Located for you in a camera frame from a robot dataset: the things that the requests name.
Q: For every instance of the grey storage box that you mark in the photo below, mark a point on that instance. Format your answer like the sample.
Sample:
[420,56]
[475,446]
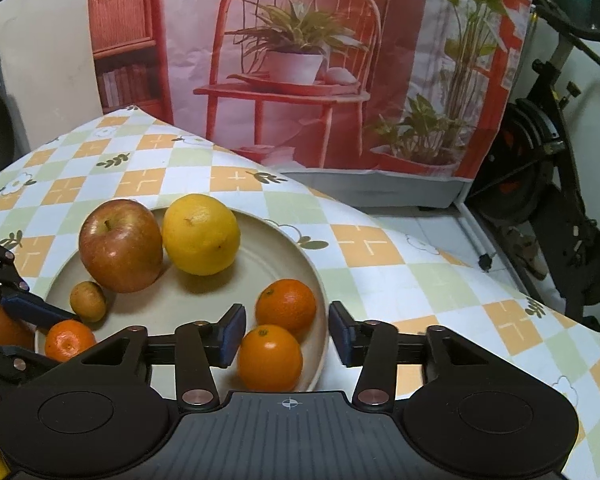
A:
[405,192]

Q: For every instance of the large red apple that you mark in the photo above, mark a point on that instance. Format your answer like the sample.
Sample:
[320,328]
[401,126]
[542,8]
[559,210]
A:
[0,327]

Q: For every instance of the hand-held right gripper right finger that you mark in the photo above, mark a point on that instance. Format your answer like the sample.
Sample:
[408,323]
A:
[341,336]

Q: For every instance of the beige round plate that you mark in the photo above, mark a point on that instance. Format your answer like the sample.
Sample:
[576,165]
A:
[200,310]

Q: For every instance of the printed pink backdrop cloth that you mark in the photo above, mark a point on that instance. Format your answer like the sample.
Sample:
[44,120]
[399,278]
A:
[180,85]

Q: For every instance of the small brown fruit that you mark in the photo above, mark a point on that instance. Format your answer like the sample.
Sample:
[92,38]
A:
[87,302]

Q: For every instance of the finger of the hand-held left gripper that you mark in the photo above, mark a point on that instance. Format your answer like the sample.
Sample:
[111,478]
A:
[20,362]
[35,310]

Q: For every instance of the small orange mandarin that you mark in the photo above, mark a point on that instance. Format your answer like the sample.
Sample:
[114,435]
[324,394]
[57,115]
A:
[67,342]
[269,360]
[286,310]

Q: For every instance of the small dark red apple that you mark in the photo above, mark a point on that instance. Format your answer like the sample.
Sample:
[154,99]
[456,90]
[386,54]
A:
[120,250]

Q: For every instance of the black exercise bike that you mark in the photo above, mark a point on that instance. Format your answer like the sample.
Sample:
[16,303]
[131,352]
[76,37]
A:
[530,180]

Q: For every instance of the white rod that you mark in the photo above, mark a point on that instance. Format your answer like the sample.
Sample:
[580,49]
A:
[475,240]

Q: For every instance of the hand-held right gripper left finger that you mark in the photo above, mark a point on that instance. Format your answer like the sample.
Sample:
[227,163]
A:
[232,336]

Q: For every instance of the large round yellow orange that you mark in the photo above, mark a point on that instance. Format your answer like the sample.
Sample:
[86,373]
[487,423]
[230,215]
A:
[200,237]

